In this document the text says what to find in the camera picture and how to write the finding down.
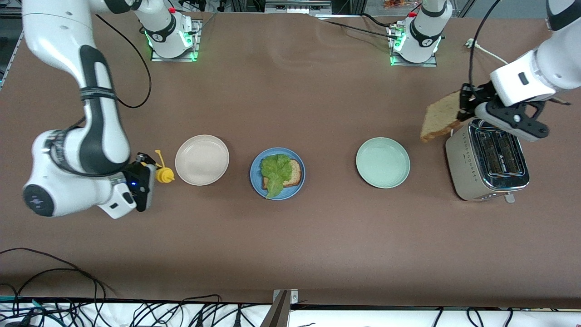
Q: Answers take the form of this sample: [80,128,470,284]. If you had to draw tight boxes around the green lettuce leaf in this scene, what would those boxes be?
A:
[260,154,293,199]

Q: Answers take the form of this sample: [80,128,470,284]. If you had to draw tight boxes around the blue round plate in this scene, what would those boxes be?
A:
[250,147,306,201]

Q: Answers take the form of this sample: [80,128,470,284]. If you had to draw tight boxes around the white toaster power cord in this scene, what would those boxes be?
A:
[450,38,508,137]

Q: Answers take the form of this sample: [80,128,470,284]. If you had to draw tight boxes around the beige chrome toaster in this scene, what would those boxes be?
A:
[445,117,531,203]

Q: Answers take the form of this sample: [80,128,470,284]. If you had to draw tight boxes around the brown bread slice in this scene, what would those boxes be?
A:
[261,158,303,190]
[420,90,464,143]

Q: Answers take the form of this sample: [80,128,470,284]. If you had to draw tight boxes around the green round plate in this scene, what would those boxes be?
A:
[355,137,411,189]

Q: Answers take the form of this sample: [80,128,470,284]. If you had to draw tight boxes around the teal cable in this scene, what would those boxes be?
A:
[0,296,62,325]

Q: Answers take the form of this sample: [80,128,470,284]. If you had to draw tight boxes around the aluminium frame rail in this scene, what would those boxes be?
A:
[0,14,23,89]

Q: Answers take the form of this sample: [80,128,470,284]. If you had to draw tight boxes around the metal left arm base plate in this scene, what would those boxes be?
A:
[388,25,438,68]

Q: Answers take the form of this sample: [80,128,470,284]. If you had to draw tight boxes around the metal table edge bracket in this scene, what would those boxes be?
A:
[261,289,299,327]

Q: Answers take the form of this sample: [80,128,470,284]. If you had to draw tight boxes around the yellow mustard squeeze bottle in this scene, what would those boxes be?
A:
[153,150,175,183]

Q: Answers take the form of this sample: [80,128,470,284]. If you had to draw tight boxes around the grey power strip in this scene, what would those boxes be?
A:
[265,0,332,14]

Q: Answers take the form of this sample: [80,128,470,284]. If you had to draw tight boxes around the black looping floor cable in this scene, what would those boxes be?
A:
[0,268,107,327]
[0,248,116,300]

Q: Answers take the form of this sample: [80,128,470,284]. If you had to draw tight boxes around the beige round plate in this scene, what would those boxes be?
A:
[175,134,230,186]

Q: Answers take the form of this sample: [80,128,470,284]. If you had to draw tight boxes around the black cable on table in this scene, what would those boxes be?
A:
[313,14,400,40]

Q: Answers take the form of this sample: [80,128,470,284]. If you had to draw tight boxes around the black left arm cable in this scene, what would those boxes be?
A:
[468,0,502,91]

